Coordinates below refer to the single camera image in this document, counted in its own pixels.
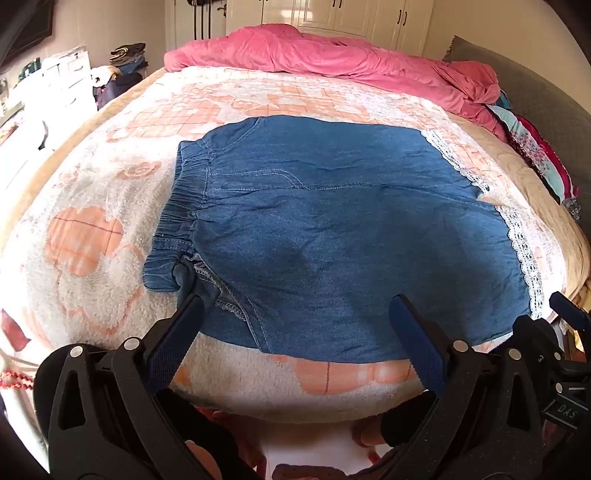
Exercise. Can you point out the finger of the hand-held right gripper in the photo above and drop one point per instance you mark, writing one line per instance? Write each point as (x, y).
(570, 308)

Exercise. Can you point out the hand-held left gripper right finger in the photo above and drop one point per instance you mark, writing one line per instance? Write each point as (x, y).
(415, 344)

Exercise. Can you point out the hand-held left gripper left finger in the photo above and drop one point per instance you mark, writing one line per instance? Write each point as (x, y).
(178, 334)

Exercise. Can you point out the blue denim pants lace trim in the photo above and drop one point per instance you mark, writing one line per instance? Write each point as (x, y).
(323, 230)

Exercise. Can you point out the bed with tan sheet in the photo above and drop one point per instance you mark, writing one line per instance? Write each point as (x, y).
(531, 184)

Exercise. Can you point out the white peach floral blanket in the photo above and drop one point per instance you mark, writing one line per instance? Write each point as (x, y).
(92, 184)

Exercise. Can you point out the grey padded headboard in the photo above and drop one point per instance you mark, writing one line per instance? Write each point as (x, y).
(531, 78)

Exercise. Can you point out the white dresser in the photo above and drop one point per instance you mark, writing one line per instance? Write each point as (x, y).
(69, 78)

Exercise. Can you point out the stack of folded clothes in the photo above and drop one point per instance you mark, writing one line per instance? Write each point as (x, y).
(125, 54)

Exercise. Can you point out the pink duvet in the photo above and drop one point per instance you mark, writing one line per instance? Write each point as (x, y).
(323, 55)

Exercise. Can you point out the white wardrobe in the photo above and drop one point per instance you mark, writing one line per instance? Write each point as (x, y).
(369, 18)

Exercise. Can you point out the black wall television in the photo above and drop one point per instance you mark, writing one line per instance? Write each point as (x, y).
(27, 23)

